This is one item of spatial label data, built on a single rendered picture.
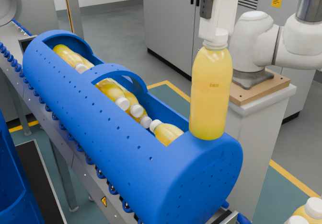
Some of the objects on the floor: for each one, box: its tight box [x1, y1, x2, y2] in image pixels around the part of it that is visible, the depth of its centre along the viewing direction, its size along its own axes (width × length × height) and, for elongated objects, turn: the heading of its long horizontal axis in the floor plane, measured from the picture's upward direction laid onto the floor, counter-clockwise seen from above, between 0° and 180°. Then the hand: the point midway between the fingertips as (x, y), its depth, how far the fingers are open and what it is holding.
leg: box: [48, 137, 79, 213], centre depth 168 cm, size 6×6×63 cm
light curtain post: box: [62, 0, 85, 41], centre depth 187 cm, size 6×6×170 cm
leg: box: [2, 71, 32, 136], centre depth 232 cm, size 6×6×63 cm
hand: (218, 15), depth 44 cm, fingers closed on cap, 4 cm apart
